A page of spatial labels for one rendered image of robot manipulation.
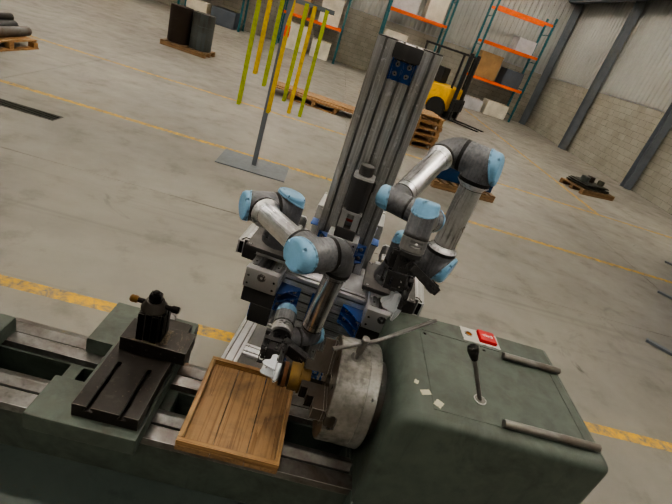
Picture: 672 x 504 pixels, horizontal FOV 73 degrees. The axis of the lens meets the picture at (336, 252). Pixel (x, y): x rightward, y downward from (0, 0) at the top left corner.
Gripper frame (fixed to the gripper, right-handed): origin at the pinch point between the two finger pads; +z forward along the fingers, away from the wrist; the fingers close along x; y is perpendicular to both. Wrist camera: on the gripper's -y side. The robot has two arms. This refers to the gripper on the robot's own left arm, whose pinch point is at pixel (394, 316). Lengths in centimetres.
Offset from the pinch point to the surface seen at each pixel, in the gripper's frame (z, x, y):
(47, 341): 45, -13, 102
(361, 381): 16.5, 12.4, 5.9
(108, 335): 39, -15, 84
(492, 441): 16.3, 25.3, -28.2
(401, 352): 9.7, 1.1, -5.4
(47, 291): 99, -154, 176
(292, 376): 25.0, 4.2, 23.9
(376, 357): 11.6, 5.2, 2.4
